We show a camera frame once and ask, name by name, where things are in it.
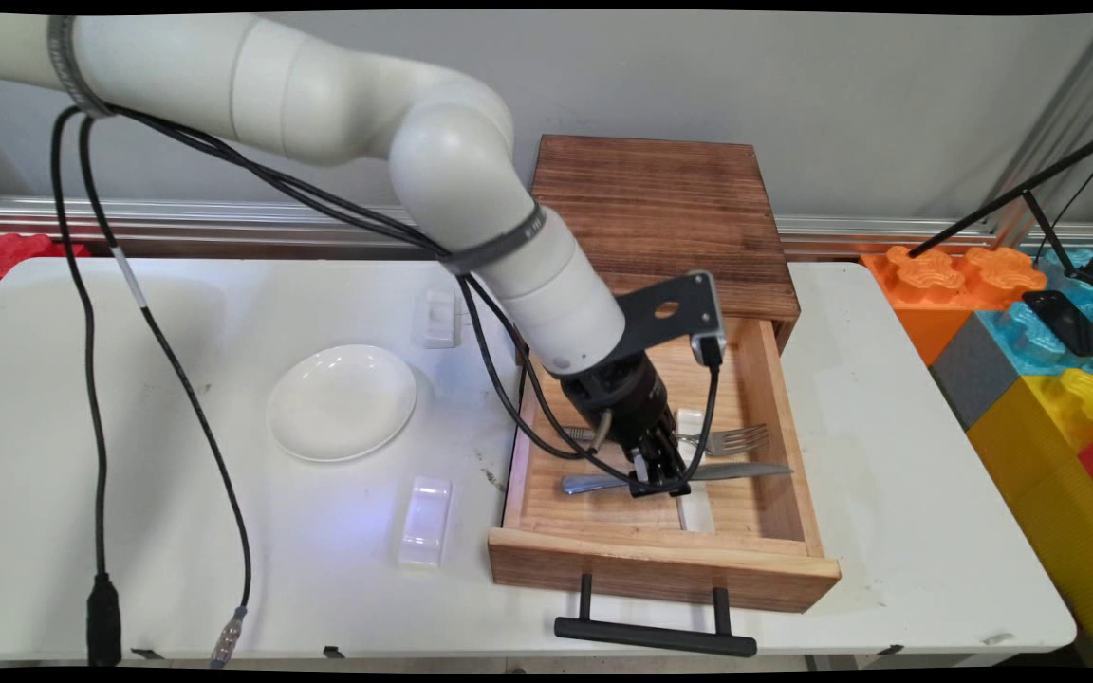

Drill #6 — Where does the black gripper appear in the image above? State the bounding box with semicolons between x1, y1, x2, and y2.
561;349;691;498

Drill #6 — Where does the silver table knife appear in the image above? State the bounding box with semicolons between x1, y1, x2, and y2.
561;463;794;496

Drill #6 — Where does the silver fork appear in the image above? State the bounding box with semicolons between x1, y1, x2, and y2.
565;424;770;457

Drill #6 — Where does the dark wooden drawer cabinet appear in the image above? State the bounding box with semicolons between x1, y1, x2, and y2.
529;135;802;354

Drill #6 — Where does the orange foam block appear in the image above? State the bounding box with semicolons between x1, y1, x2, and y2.
861;247;1047;366

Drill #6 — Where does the grey foam block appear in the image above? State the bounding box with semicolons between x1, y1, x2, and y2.
929;313;1022;433

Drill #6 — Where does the white round plate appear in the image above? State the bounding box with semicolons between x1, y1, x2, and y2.
267;343;417;463

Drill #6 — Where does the blue foam block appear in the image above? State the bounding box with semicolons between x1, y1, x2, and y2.
973;249;1093;378

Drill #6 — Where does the black smartphone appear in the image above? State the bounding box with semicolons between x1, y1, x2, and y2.
1022;290;1093;360

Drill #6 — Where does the black tripod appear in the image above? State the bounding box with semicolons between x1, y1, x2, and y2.
907;123;1093;290

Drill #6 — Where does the red studded foam block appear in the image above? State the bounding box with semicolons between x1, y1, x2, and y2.
0;232;92;288

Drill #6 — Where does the light wooden drawer black handle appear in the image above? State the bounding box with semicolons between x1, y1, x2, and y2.
488;304;842;658

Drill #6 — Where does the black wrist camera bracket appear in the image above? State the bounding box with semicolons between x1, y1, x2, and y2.
615;271;728;367

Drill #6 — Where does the aluminium wall rail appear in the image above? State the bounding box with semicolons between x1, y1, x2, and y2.
0;197;1093;263

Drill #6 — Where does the black cable with black plug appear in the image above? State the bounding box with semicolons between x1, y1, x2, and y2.
48;102;720;668

